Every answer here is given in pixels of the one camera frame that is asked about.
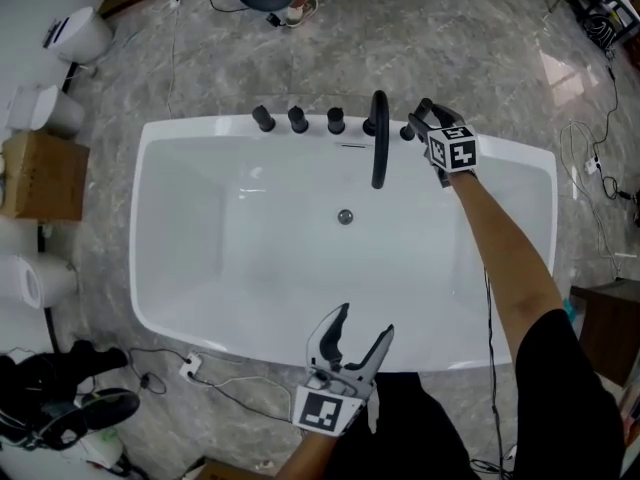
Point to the black faucet knob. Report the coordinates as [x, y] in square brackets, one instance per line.
[335, 120]
[298, 120]
[263, 118]

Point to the flat cardboard box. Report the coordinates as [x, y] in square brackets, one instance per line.
[235, 469]

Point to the black curved faucet spout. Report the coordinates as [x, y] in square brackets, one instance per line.
[381, 133]

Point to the black shelf unit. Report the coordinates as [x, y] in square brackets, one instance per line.
[612, 3]

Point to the black shower head holder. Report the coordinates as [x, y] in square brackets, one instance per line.
[407, 133]

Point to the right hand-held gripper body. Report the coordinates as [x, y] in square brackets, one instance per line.
[452, 150]

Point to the person's left forearm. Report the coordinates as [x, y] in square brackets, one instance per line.
[305, 460]

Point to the dark wooden cabinet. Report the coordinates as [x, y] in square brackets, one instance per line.
[612, 333]

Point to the brown cardboard box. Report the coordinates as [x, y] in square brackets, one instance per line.
[45, 178]

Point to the person's right forearm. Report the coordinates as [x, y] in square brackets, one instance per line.
[505, 258]

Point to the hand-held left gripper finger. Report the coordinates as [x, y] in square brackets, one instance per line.
[331, 338]
[372, 353]

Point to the white bathtub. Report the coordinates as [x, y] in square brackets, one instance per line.
[280, 268]

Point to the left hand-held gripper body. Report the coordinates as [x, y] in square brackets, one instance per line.
[327, 400]

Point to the small white power strip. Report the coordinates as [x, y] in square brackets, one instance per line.
[593, 163]

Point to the pile of black equipment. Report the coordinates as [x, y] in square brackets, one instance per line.
[55, 398]

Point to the white toilet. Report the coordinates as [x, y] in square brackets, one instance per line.
[82, 35]
[47, 110]
[35, 280]

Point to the black power adapter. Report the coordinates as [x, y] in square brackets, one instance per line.
[275, 19]

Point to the person's black clothing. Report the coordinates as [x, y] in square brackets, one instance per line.
[550, 408]

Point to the round bathtub drain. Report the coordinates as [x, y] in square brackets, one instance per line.
[345, 216]

